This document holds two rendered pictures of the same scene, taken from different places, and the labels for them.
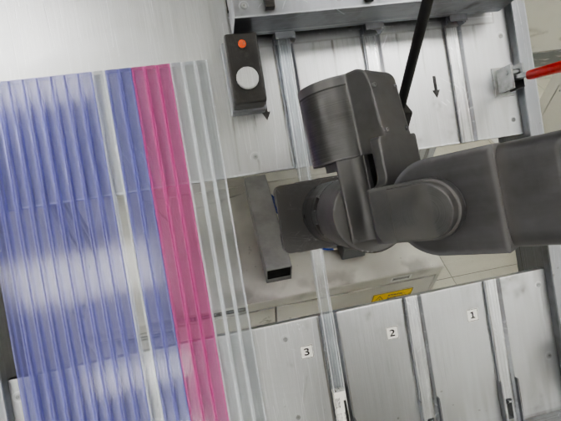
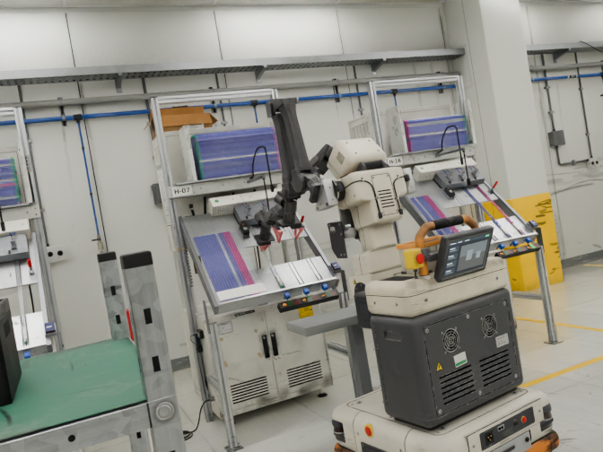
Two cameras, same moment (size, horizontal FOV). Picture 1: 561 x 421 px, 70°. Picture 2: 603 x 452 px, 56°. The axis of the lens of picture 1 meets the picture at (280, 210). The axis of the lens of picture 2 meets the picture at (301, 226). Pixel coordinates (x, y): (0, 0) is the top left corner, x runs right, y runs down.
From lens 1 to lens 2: 2.85 m
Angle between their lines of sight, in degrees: 47
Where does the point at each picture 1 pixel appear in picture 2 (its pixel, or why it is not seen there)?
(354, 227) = (264, 224)
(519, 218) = (276, 210)
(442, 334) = (299, 267)
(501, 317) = (312, 264)
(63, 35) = (208, 230)
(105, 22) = (215, 228)
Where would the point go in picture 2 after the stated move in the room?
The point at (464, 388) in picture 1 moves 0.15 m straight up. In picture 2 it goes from (307, 276) to (302, 249)
